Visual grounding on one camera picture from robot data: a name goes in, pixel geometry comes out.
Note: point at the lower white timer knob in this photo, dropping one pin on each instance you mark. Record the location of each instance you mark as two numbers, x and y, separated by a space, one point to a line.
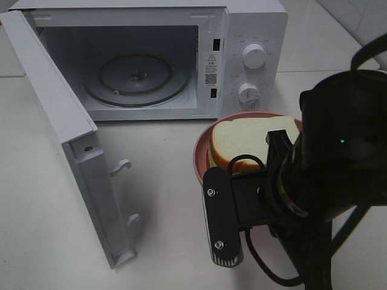
248 92

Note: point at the pink round plate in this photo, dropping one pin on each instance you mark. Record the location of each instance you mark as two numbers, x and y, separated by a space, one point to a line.
200 159

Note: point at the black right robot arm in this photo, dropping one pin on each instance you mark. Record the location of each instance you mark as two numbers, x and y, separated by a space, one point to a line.
324 185

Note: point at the upper white power knob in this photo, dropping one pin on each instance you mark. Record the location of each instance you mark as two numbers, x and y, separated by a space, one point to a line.
254 55

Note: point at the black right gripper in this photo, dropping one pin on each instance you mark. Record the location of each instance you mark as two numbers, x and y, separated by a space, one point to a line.
280 208

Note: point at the toast sandwich with filling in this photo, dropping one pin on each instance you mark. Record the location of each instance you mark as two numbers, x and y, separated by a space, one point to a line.
245 136

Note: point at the glass microwave turntable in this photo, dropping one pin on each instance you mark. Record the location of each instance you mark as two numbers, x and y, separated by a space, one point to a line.
135 80

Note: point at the white microwave door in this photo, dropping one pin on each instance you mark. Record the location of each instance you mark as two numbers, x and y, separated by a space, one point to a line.
77 134

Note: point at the white microwave oven body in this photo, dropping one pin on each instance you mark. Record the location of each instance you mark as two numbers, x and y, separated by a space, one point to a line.
206 36

